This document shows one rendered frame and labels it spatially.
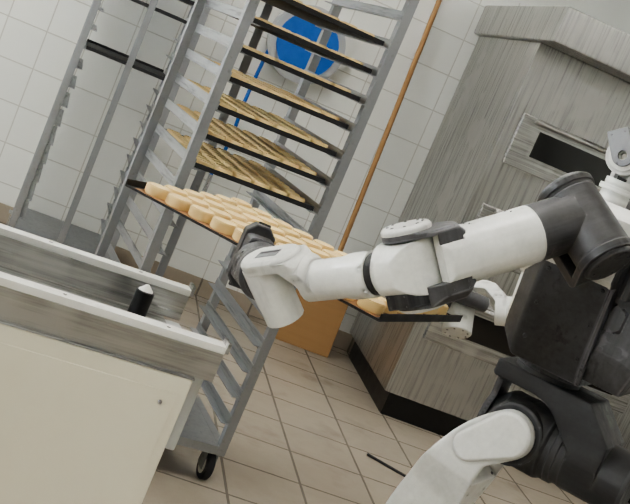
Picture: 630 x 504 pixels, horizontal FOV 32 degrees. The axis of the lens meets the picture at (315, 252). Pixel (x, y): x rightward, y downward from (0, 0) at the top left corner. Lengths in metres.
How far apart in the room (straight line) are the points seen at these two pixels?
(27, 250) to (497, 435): 0.86
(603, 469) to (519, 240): 0.47
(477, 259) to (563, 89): 3.55
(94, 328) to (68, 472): 0.23
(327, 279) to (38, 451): 0.50
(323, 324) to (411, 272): 4.21
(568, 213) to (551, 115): 3.44
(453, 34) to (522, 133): 1.11
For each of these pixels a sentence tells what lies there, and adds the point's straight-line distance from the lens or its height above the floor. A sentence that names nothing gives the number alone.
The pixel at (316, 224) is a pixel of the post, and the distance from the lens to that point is 3.39.
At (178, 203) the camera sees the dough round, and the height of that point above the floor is 1.01.
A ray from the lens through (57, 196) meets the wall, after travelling 5.92.
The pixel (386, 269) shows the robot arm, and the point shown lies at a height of 1.12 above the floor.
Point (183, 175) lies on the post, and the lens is 3.25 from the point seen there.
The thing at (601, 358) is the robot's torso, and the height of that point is 1.10.
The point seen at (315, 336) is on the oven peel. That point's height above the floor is 0.08.
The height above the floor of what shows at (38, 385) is 0.76.
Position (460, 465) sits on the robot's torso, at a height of 0.82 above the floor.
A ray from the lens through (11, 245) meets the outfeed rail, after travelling 1.93.
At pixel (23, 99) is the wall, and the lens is 5.87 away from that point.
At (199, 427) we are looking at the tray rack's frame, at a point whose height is 0.15.
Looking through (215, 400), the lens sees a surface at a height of 0.23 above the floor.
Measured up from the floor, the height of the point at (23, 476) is 0.62.
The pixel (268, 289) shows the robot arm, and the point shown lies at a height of 1.00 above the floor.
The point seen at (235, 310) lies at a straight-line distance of 3.77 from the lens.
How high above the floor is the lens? 1.34
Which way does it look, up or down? 8 degrees down
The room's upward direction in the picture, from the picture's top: 23 degrees clockwise
